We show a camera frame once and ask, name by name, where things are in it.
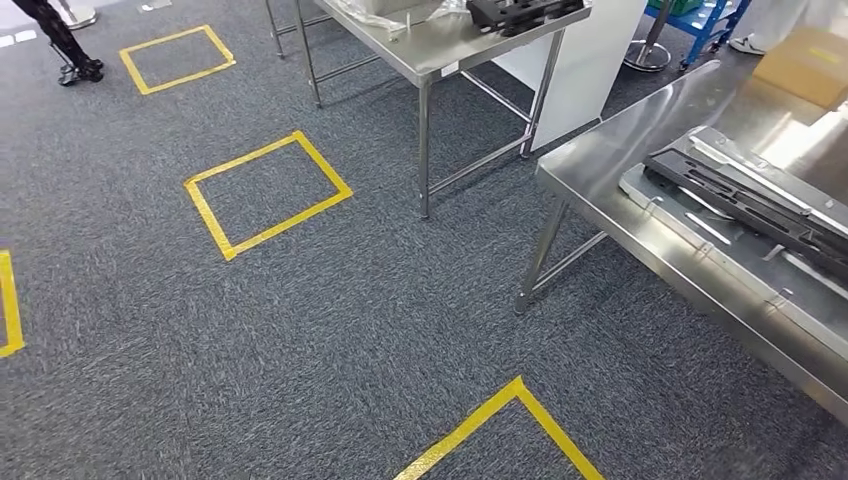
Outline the black plastic plate frame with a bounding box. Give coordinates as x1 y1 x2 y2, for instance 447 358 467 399
642 146 848 283

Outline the steel workbench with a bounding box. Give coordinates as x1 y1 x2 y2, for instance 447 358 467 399
515 60 848 429

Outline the small steel table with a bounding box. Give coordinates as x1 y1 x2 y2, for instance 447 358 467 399
264 0 592 220

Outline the white cabinet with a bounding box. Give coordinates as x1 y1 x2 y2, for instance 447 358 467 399
493 0 649 152

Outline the clear plastic wrap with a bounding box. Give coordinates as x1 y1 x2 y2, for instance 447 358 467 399
334 0 473 34

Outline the black plastic frames stack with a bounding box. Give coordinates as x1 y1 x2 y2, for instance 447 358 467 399
465 0 586 38

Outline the aluminium stamped plate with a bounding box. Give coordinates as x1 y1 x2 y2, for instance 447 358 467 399
619 125 848 366

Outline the blue metal rack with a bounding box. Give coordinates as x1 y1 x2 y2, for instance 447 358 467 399
645 0 755 71

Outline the chrome stanchion base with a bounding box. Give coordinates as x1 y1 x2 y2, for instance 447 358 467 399
56 0 99 31

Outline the person's black-clad leg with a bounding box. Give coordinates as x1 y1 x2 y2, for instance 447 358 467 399
9 0 105 87

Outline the brown cardboard box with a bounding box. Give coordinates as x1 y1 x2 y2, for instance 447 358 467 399
753 26 848 112

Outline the person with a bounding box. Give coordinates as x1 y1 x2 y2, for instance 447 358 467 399
728 0 848 56

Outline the chrome stanchion post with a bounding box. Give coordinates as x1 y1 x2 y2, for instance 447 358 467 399
622 0 684 73

